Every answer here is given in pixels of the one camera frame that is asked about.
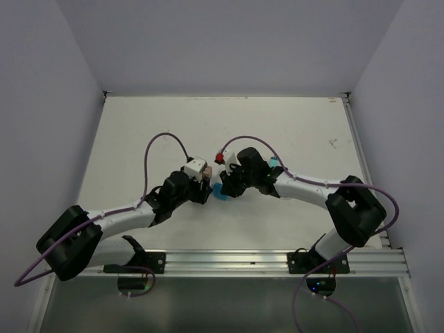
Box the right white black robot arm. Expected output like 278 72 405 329
215 147 386 273

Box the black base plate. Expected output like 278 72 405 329
103 252 167 274
287 248 350 274

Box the right side aluminium rail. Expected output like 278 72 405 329
339 91 393 249

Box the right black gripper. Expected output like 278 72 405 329
221 162 257 198

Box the teal usb charger plug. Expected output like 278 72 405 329
269 157 278 167

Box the pink dual usb charger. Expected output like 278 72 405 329
203 166 212 178

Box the blue square plug adapter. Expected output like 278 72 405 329
212 182 228 201

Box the aluminium extrusion rail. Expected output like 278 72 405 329
44 248 412 278

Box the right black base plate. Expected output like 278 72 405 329
287 248 350 274

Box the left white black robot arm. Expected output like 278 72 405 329
36 167 212 281

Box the right wrist camera red mount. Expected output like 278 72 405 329
214 148 237 175

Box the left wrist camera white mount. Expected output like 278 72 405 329
183 157 208 182

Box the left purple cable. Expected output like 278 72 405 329
13 133 190 298

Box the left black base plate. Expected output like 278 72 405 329
103 252 167 274

